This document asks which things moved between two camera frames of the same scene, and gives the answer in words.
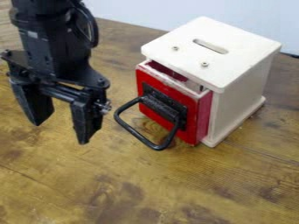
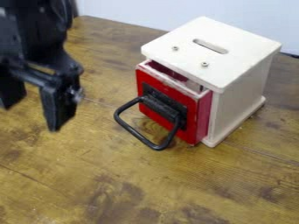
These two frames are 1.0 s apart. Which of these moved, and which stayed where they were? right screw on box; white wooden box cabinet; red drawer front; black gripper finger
Moved: black gripper finger
Stayed: white wooden box cabinet; red drawer front; right screw on box
